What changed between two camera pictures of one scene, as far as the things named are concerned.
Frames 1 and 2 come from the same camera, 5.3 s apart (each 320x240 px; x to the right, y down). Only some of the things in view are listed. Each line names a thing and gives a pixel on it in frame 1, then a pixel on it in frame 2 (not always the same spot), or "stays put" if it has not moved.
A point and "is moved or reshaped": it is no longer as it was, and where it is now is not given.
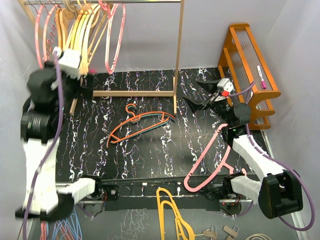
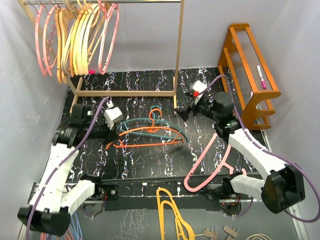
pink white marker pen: [263, 82] stays put
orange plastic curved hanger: [79, 18] stays put
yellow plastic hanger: [164, 196] stays put
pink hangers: [49, 15] stays put
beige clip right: [233, 232] stays put
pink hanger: [221, 164] stays put
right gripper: [197, 105] -> [184, 113]
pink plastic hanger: [110, 15] is moved or reshaped
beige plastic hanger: [77, 44] -> [84, 46]
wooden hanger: [65, 15] stays put
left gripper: [86, 90] -> [110, 124]
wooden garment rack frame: [111, 93] stays put
